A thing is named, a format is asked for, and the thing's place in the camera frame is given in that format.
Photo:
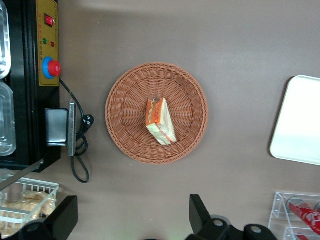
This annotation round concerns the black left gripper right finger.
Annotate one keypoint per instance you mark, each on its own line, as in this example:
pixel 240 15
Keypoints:
pixel 200 220

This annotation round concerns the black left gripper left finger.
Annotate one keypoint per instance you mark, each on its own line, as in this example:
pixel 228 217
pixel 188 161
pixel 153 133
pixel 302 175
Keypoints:
pixel 60 217

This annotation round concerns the wrapped triangular sandwich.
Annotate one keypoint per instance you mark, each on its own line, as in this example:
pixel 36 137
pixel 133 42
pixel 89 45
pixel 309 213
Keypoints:
pixel 161 122

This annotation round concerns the round brown wicker basket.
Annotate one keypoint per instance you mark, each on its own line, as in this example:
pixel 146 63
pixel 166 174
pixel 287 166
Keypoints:
pixel 125 105

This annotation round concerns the cream plastic tray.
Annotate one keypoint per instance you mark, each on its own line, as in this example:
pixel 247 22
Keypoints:
pixel 297 120

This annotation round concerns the clear-wrapped biscuit pack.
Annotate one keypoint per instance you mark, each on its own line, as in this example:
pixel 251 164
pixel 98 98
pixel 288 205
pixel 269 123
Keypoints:
pixel 15 206
pixel 37 198

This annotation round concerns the clear acrylic can rack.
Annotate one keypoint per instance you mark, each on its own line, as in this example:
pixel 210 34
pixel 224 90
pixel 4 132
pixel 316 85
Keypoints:
pixel 280 212

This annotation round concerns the red soda can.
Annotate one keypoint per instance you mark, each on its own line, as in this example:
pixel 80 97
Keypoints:
pixel 303 212

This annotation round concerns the clear plastic food container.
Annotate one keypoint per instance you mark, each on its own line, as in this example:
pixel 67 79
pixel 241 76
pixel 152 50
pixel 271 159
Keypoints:
pixel 3 37
pixel 6 120

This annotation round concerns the black machine yellow control panel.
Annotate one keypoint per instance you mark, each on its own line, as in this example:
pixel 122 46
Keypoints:
pixel 27 100

